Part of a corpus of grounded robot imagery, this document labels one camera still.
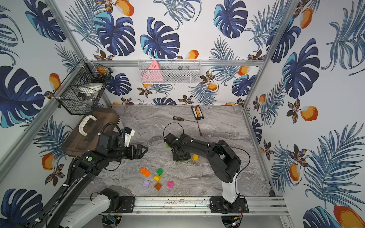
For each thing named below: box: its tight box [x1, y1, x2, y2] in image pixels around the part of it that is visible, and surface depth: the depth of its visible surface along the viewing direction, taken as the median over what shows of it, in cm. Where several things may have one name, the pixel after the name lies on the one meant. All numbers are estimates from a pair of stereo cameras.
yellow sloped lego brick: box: [153, 174, 162, 182], surface depth 83 cm
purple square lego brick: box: [142, 179, 151, 188], surface depth 82 cm
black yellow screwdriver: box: [172, 115, 198, 123], surface depth 112 cm
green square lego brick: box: [156, 167, 164, 176], surface depth 87 cm
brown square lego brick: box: [153, 182, 163, 191], surface depth 82 cm
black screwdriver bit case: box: [191, 104, 204, 121], surface depth 119 cm
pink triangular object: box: [141, 60, 164, 83], surface depth 92 cm
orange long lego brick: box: [139, 167, 152, 178], surface depth 87 cm
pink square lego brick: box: [166, 180, 175, 189], surface depth 83 cm
